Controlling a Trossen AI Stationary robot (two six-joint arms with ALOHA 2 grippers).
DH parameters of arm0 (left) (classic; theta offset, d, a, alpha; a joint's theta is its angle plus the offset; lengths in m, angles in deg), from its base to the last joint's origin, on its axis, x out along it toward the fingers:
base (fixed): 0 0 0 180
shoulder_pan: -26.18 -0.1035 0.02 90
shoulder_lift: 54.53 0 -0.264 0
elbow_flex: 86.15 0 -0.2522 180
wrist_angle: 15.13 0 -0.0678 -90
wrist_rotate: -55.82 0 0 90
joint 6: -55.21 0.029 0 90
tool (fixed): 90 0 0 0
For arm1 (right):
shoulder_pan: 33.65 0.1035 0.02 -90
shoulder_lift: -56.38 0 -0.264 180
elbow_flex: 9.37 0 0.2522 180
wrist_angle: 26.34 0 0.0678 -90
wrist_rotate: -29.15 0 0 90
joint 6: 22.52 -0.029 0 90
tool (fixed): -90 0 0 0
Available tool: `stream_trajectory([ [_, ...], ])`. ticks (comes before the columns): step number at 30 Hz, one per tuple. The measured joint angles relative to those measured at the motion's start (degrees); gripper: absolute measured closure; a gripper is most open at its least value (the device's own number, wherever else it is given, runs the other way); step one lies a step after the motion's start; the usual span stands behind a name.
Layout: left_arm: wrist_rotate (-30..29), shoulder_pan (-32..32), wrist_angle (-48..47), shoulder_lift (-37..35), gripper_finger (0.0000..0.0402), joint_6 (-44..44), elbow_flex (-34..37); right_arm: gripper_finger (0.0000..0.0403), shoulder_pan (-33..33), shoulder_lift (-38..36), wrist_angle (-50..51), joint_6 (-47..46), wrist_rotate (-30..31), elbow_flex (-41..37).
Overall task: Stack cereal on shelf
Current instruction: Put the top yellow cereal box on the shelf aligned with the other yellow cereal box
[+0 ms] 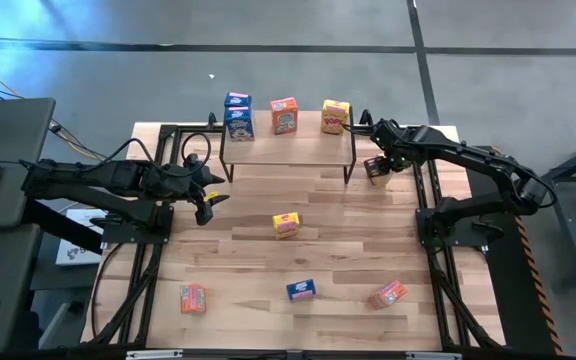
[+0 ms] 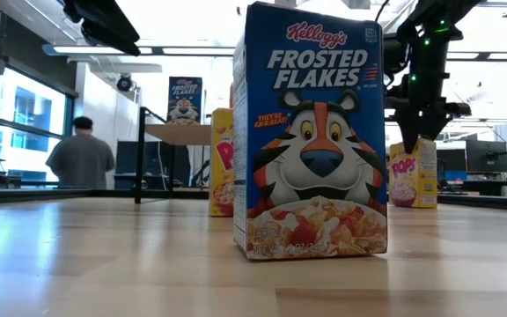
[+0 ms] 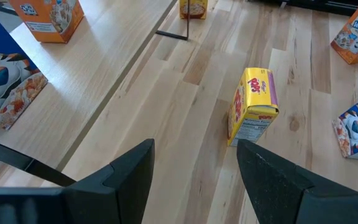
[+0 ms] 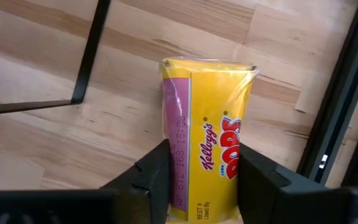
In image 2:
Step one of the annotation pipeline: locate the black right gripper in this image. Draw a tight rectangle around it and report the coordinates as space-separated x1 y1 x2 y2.
385 26 473 154

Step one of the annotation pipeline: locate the yellow Corn Pops cereal box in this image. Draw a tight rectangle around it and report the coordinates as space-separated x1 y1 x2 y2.
388 137 438 210
209 107 236 217

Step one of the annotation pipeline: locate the blue Frosted Flakes cereal box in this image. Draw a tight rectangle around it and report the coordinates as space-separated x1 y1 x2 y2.
166 76 204 126
232 1 389 262

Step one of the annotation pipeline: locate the black computer monitor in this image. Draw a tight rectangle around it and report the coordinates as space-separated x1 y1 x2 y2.
465 139 507 174
437 148 467 173

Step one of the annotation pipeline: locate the person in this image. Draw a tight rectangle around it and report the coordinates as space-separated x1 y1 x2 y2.
45 115 116 190

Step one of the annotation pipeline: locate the wooden shelf with black frame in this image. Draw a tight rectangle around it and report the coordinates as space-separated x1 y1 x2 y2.
134 106 213 205

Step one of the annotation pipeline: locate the black dome camera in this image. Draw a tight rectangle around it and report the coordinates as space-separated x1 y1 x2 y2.
115 74 134 92

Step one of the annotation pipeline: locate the black aluminium table frame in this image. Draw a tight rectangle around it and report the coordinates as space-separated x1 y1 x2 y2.
0 187 507 213

